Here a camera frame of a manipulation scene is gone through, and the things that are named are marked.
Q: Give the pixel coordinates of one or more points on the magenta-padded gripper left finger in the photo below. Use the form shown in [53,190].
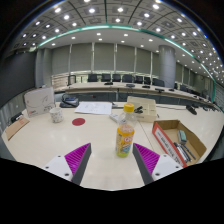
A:
[77,156]

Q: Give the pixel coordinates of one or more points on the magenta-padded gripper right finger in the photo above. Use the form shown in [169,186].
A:
[146,156]

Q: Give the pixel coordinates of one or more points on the yellow-capped orange drink bottle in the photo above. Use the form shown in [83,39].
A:
[125,136]

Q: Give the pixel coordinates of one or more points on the open brown cardboard box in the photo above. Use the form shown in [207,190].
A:
[166,138]

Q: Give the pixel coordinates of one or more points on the flat round red coaster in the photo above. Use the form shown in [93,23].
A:
[78,121]

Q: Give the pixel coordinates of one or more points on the bundle of pens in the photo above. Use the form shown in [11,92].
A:
[184,152]

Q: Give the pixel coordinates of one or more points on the grey whiteboard eraser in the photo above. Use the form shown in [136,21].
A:
[182,136]

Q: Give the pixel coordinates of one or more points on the white patterned paper cup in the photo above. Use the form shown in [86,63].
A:
[56,115]

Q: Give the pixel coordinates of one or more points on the black binder clip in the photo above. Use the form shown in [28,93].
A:
[138,109]

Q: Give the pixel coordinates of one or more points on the beige cardboard organizer tray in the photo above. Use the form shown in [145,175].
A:
[148,108]

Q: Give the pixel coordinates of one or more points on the white remote control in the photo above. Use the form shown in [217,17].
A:
[114,117]

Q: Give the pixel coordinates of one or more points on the white paper sheets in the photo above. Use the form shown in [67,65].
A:
[94,108]

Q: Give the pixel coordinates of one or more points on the black desk phone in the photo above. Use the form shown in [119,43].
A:
[69,101]

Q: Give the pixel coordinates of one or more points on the white cardboard paper box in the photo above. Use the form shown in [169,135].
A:
[39,101]

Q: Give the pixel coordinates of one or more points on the brown paper envelope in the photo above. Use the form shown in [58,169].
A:
[16,127]

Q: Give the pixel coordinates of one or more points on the long curved conference desk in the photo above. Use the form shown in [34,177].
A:
[110,90]

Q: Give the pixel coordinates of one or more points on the row of black office chairs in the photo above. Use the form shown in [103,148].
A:
[126,78]

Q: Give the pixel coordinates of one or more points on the round ceiling lights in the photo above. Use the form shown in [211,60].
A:
[120,10]

